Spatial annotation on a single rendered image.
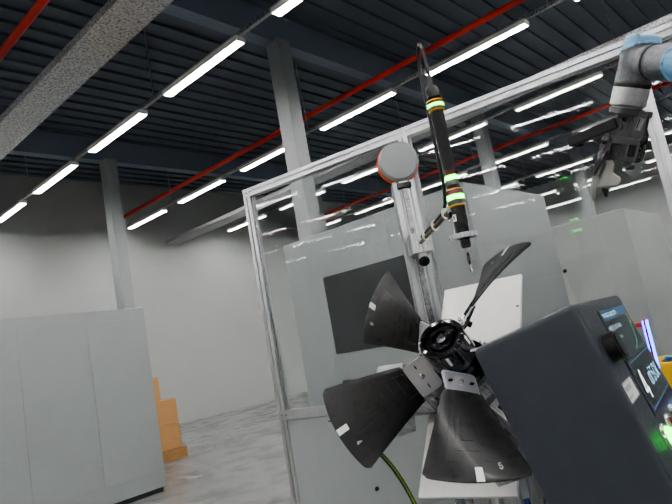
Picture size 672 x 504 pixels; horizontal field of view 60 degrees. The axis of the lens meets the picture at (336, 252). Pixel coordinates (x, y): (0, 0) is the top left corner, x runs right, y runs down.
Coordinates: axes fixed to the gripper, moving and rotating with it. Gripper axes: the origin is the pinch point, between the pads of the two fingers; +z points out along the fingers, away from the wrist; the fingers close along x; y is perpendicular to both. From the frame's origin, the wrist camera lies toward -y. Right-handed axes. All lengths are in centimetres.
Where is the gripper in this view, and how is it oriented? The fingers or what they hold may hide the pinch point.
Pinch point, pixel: (597, 194)
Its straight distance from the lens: 152.0
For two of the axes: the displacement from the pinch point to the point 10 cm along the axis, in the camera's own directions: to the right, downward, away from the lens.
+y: 7.6, 2.5, -6.0
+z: -0.9, 9.5, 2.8
